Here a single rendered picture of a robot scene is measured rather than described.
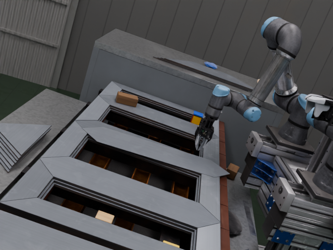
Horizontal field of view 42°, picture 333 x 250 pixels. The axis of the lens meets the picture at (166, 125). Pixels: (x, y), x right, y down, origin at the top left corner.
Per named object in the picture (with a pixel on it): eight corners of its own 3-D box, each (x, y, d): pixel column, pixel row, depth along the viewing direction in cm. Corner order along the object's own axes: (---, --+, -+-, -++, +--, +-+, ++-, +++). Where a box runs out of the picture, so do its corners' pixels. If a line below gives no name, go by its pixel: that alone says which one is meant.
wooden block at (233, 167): (233, 180, 245) (237, 172, 243) (223, 175, 246) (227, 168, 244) (236, 174, 254) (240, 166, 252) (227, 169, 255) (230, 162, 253)
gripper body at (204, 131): (195, 137, 216) (204, 115, 211) (196, 130, 224) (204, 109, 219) (210, 142, 216) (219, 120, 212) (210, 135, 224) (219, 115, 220)
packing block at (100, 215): (91, 226, 150) (94, 217, 149) (95, 218, 155) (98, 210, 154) (108, 232, 151) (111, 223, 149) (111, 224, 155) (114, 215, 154)
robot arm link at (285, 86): (289, 119, 231) (275, 30, 198) (272, 107, 243) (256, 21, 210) (307, 109, 233) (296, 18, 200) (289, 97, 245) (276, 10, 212)
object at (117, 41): (93, 46, 278) (95, 40, 276) (114, 33, 334) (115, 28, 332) (283, 114, 279) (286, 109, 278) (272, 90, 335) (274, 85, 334)
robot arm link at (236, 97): (248, 114, 216) (231, 112, 211) (236, 104, 225) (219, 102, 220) (254, 100, 214) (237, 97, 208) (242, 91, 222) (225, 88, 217)
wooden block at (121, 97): (116, 102, 248) (118, 94, 246) (115, 98, 253) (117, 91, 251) (136, 107, 251) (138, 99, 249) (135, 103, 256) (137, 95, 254)
